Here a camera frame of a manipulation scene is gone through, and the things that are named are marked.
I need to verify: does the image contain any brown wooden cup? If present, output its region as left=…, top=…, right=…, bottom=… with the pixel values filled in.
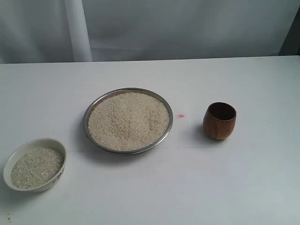
left=202, top=102, right=237, bottom=141

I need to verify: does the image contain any rice in steel tray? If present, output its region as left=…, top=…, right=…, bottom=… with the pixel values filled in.
left=88, top=92, right=169, bottom=151

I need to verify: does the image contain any rice in white bowl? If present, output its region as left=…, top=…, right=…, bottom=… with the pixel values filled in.
left=11, top=147, right=65, bottom=189

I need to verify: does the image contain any white ceramic bowl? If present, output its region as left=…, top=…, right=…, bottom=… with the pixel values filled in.
left=3, top=138, right=67, bottom=192

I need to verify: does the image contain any round steel tray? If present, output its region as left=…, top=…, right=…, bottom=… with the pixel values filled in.
left=82, top=88, right=173, bottom=155

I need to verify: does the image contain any white backdrop curtain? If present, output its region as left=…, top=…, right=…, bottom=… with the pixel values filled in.
left=0, top=0, right=300, bottom=64

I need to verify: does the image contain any dark post at right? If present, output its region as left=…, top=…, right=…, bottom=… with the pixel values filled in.
left=279, top=11, right=300, bottom=56

